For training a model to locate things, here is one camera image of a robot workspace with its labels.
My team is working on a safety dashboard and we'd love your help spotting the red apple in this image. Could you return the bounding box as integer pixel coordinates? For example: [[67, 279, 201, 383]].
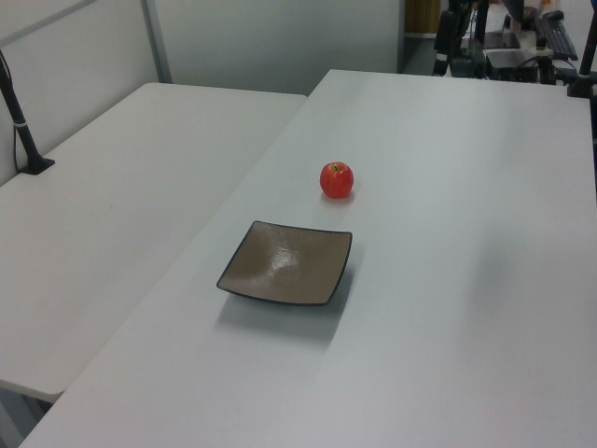
[[319, 161, 355, 201]]

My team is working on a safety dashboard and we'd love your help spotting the black laptop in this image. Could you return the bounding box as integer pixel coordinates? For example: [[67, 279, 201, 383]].
[[481, 31, 522, 50]]

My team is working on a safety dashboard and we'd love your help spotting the black computer keyboard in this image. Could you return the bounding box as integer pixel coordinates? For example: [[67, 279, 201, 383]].
[[534, 18, 580, 62]]

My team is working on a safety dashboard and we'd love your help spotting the yellow wooden panel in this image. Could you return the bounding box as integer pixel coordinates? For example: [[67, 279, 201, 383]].
[[404, 0, 442, 36]]

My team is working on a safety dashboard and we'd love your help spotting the black camera stand pole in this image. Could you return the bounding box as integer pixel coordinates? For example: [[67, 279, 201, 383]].
[[0, 49, 56, 176]]

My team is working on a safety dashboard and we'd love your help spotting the black equipment box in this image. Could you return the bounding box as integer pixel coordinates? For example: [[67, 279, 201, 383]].
[[484, 49, 543, 83]]

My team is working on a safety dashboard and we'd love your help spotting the grey metal partition post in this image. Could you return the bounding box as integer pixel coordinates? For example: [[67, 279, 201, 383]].
[[139, 0, 174, 86]]

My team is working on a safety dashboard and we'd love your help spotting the black pole with white band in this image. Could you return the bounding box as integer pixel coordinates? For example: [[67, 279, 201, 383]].
[[432, 8, 458, 77]]

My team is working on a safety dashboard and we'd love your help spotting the square brown ceramic plate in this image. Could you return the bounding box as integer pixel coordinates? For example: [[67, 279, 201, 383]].
[[215, 219, 354, 308]]

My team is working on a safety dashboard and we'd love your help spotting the black pole with table clamp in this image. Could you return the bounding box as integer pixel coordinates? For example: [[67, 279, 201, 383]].
[[565, 40, 597, 99]]

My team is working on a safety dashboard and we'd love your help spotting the white side table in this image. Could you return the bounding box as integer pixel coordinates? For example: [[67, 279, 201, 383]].
[[0, 82, 309, 405]]

